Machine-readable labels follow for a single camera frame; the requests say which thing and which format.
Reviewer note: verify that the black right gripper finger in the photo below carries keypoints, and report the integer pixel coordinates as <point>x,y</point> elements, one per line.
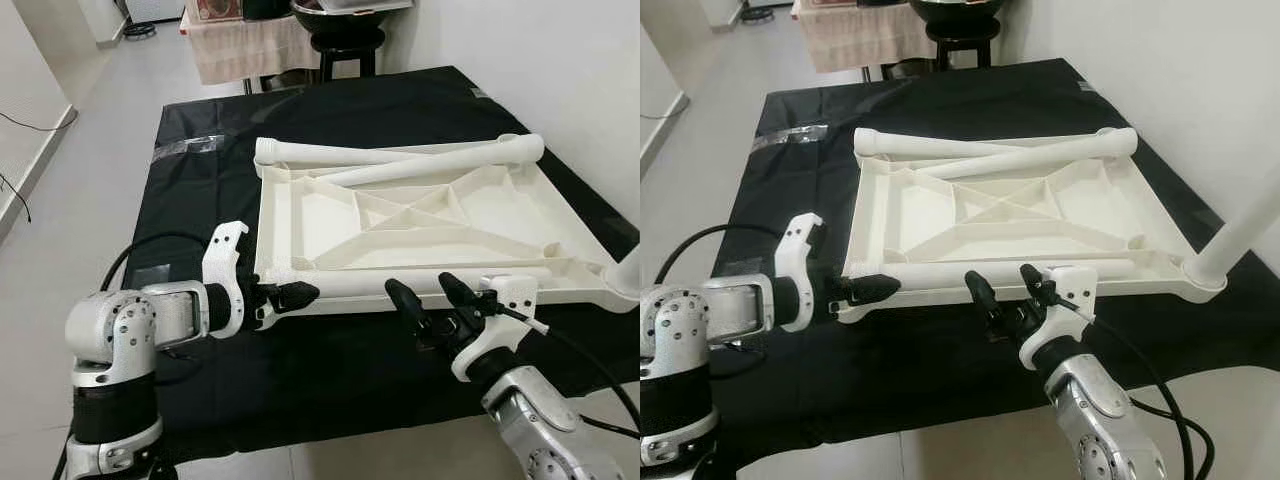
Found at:
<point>407,303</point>
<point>1037,284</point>
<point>458,293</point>
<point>984,296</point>

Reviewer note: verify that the white plastic children table top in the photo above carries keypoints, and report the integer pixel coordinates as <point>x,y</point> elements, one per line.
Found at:
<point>330,215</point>
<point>920,205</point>

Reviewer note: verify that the large clear tape patch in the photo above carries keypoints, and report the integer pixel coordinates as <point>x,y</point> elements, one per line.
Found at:
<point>150,278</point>

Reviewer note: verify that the flat round dark floor object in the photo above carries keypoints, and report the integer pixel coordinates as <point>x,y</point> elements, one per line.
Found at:
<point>140,30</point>
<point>757,13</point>

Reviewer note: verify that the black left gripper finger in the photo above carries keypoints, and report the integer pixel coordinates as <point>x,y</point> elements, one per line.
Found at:
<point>297,295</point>
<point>875,289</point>

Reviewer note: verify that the large reflective pot lid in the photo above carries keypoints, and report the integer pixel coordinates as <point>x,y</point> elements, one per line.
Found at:
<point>268,8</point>

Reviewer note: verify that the black tablecloth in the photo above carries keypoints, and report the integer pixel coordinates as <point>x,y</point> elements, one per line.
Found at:
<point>980,95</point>
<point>380,100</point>

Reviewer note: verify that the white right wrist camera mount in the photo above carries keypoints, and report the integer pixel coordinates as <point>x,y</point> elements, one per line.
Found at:
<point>500,310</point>
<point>1065,300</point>

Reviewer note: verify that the black round stool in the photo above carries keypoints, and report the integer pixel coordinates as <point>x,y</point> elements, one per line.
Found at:
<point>960,35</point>
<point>345,45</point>

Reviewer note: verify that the beige cloth covered table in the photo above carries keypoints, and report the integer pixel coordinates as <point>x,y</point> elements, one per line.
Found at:
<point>250,50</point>
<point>860,40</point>

